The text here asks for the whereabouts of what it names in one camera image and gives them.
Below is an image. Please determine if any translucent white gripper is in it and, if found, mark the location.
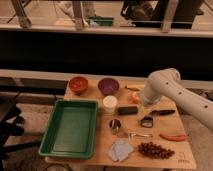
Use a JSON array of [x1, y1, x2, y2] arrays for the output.
[[136, 104, 152, 121]]

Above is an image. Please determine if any black rectangular eraser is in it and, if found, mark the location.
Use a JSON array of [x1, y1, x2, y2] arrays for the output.
[[118, 106, 138, 115]]

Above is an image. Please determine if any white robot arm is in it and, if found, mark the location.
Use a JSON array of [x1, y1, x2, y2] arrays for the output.
[[139, 68, 213, 131]]

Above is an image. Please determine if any green plastic tray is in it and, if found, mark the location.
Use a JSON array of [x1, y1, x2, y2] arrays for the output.
[[39, 100, 98, 159]]

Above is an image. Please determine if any black marker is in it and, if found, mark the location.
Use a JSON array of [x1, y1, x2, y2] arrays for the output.
[[150, 110, 175, 116]]

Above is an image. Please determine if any black tape measure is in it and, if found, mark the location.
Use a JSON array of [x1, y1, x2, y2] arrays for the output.
[[140, 116, 153, 128]]

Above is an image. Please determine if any peach apple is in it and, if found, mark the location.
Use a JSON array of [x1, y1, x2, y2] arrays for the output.
[[131, 92, 140, 104]]

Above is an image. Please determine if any metal spoon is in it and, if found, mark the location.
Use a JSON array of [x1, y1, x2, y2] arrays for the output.
[[128, 133, 153, 138]]

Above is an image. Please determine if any wooden board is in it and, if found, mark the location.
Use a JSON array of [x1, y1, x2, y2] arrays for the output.
[[45, 78, 196, 169]]

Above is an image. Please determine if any metal cup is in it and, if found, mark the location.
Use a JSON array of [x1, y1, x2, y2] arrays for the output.
[[109, 119, 121, 135]]

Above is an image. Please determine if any white cup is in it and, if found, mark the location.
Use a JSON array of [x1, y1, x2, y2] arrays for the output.
[[103, 95, 118, 113]]

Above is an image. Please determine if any dark grape bunch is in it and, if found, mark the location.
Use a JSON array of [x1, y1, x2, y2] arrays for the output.
[[138, 142, 175, 159]]

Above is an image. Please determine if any purple bowl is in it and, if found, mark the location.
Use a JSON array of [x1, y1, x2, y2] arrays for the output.
[[98, 78, 120, 96]]

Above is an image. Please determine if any light blue cloth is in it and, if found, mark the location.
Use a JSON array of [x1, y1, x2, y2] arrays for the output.
[[108, 140, 134, 162]]

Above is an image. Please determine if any red bowl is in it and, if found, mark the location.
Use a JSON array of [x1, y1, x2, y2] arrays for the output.
[[68, 76, 88, 95]]

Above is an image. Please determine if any black office chair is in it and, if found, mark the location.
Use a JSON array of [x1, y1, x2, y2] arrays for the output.
[[0, 98, 41, 171]]

